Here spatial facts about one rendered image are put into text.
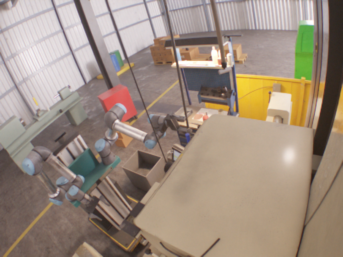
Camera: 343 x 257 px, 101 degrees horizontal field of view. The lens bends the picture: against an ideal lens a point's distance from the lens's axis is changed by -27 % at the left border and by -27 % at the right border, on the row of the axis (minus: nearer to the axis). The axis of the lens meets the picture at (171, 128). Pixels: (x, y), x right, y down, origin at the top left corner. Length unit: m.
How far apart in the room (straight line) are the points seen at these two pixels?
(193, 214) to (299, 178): 0.45
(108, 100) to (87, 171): 2.95
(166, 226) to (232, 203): 0.26
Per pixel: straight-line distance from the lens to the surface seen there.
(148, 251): 1.19
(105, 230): 2.87
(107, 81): 5.95
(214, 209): 0.75
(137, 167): 3.37
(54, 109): 6.28
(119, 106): 1.60
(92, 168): 2.01
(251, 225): 0.72
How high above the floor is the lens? 2.54
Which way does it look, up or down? 35 degrees down
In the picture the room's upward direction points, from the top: 18 degrees counter-clockwise
